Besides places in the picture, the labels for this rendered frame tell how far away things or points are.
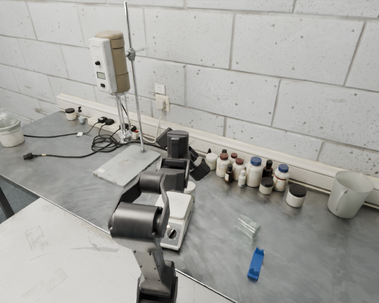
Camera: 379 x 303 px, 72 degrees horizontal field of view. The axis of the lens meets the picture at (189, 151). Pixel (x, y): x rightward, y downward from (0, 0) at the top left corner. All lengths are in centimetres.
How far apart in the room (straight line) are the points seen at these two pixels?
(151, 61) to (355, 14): 88
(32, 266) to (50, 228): 16
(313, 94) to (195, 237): 71
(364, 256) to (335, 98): 57
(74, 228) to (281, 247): 76
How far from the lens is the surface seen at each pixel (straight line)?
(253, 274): 92
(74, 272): 99
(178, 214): 94
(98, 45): 107
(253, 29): 114
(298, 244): 104
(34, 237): 114
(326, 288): 98
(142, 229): 39
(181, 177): 61
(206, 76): 126
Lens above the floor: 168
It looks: 33 degrees down
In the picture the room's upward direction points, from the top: straight up
